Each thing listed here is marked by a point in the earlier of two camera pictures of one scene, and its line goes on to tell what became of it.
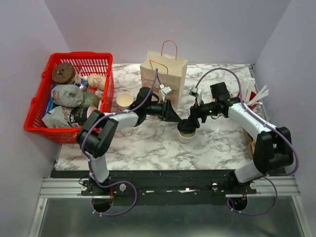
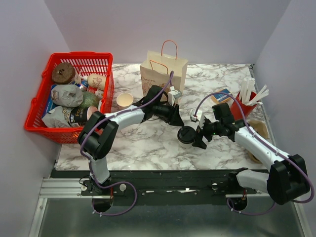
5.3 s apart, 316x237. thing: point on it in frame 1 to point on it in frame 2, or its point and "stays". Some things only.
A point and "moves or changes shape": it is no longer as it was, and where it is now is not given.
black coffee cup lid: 186,126 moves or changes shape
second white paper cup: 124,100 stays
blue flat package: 51,105 stays
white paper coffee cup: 186,138 to 185,146
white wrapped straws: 247,85 stays
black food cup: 78,115 stays
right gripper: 196,113 to 198,141
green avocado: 89,99 stays
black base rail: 167,187 stays
